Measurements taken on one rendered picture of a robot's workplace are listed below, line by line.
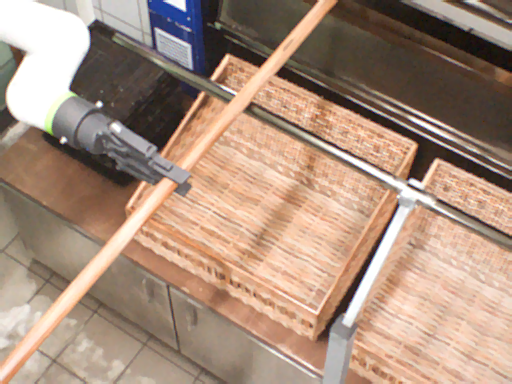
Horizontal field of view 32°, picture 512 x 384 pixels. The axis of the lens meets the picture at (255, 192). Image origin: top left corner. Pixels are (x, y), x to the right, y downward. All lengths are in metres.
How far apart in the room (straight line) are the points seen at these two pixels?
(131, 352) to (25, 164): 0.70
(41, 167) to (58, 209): 0.15
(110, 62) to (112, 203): 0.37
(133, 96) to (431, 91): 0.75
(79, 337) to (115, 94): 0.90
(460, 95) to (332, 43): 0.33
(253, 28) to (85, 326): 1.16
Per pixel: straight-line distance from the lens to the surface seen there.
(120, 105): 2.27
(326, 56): 2.15
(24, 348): 1.54
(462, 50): 1.94
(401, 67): 2.07
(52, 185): 2.46
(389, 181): 1.71
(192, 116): 2.27
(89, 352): 2.85
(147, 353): 2.82
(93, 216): 2.39
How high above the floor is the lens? 2.57
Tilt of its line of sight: 56 degrees down
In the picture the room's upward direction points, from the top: straight up
